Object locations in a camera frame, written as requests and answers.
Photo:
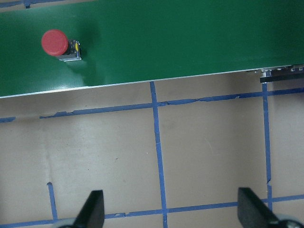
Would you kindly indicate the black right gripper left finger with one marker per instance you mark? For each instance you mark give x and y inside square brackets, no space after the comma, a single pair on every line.
[92,213]

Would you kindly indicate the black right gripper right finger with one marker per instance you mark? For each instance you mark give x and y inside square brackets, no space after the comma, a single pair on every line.
[253,213]

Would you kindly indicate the red push button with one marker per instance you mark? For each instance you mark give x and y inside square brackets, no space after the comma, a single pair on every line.
[56,44]

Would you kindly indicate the green conveyor belt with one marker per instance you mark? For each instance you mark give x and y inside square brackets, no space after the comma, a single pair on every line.
[124,41]

